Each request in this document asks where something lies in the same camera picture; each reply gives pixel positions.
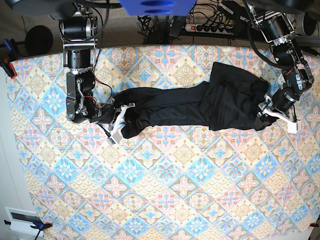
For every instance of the black orange bottom clamp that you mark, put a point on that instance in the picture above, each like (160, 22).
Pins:
(37, 226)

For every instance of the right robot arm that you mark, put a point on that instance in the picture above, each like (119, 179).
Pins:
(80, 23)

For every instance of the black t-shirt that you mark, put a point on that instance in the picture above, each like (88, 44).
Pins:
(229, 100)

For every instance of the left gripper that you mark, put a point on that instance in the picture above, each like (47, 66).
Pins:
(282, 101)

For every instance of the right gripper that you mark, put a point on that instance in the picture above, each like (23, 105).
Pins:
(106, 114)

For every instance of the round black speaker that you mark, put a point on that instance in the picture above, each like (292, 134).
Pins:
(38, 41)

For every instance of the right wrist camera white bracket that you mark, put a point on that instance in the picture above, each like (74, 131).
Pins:
(111, 129)

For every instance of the blue table clamp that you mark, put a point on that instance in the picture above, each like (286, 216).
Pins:
(5, 62)

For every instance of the white wall outlet box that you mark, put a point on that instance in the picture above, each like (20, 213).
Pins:
(15, 214)

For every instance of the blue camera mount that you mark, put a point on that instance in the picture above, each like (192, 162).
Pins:
(157, 7)

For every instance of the white power strip red switch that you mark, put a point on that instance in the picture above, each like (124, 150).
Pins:
(208, 28)

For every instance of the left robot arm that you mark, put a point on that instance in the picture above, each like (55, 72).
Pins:
(270, 18)

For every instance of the patterned tablecloth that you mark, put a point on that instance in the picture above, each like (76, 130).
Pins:
(169, 182)

